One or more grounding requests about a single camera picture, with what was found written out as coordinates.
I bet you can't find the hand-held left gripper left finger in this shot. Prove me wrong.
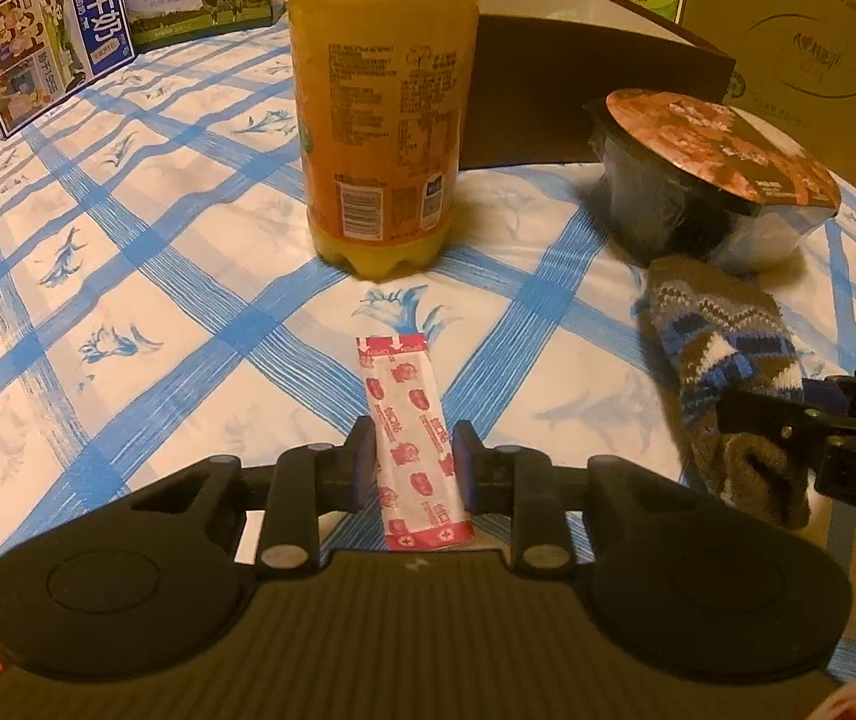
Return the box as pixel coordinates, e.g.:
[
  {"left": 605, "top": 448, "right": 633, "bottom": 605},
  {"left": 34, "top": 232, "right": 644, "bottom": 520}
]
[{"left": 128, "top": 416, "right": 378, "bottom": 578}]

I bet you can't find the orange juice bottle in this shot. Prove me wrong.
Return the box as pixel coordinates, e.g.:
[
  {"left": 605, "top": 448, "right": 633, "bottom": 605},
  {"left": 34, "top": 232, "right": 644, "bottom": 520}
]
[{"left": 283, "top": 0, "right": 496, "bottom": 280}]

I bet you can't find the blue cartoon print milk box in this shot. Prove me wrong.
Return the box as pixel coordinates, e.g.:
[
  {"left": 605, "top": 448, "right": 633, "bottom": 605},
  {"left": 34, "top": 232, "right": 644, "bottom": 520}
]
[{"left": 0, "top": 0, "right": 136, "bottom": 140}]

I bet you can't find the red white sachet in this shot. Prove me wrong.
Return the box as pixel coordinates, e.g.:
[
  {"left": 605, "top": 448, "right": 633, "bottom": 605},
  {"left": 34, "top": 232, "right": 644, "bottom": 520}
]
[{"left": 355, "top": 332, "right": 471, "bottom": 552}]

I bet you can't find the brown blue knit sock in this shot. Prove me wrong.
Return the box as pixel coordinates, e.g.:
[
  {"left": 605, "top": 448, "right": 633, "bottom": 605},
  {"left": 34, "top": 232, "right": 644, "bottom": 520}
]
[{"left": 636, "top": 255, "right": 811, "bottom": 530}]

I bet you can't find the black instant noodle bowl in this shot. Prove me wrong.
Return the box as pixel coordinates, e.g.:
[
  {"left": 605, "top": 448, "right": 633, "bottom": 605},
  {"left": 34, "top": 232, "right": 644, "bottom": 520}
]
[{"left": 585, "top": 88, "right": 843, "bottom": 271}]

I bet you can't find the large open cardboard box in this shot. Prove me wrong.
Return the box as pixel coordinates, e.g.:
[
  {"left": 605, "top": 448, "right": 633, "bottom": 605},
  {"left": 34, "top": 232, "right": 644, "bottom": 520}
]
[{"left": 678, "top": 0, "right": 856, "bottom": 211}]

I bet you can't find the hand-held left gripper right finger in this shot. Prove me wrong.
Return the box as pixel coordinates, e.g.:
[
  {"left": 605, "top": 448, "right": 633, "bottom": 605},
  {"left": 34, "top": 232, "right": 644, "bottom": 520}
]
[{"left": 453, "top": 420, "right": 699, "bottom": 572}]

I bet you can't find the dark brown open box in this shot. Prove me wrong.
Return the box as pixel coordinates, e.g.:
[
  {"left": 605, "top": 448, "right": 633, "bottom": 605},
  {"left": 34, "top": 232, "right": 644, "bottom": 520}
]
[{"left": 458, "top": 0, "right": 738, "bottom": 170}]

